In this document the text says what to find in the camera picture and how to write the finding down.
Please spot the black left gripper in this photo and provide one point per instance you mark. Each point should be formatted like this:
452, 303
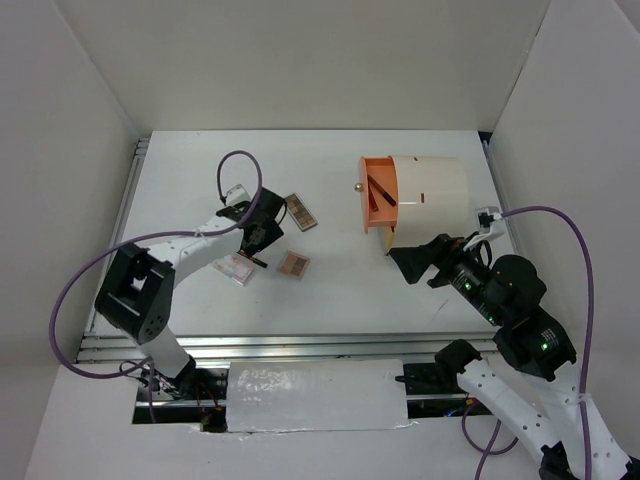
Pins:
273, 232

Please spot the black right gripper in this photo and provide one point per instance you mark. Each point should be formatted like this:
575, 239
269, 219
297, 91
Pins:
441, 251

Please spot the orange drawer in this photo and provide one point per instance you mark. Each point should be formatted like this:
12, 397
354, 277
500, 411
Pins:
389, 238
383, 170

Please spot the cream cylindrical drawer organizer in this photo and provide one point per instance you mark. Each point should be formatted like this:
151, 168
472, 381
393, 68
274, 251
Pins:
433, 199

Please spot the dark red lip tube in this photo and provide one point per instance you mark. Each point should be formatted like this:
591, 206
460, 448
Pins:
383, 192

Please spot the orange top drawer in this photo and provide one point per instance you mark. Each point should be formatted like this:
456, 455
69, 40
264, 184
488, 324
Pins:
383, 170

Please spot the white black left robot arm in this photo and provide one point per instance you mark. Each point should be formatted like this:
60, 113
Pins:
137, 291

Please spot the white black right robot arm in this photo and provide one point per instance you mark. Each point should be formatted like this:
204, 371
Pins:
568, 438

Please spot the clear pink nails box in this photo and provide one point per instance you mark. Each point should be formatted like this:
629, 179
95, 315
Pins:
235, 267

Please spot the square four-shade eyeshadow palette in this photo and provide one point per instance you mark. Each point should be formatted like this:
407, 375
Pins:
294, 265

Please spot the brown multi-shade eyeshadow palette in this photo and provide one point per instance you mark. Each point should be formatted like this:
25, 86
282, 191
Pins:
299, 213

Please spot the white foil-taped cover panel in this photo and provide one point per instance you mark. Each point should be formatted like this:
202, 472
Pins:
337, 395

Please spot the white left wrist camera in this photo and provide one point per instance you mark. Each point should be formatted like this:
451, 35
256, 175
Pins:
237, 194

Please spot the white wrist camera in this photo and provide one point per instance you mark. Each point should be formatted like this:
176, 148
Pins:
237, 194
490, 226

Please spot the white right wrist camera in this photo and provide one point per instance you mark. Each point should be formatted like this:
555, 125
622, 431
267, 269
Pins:
490, 226

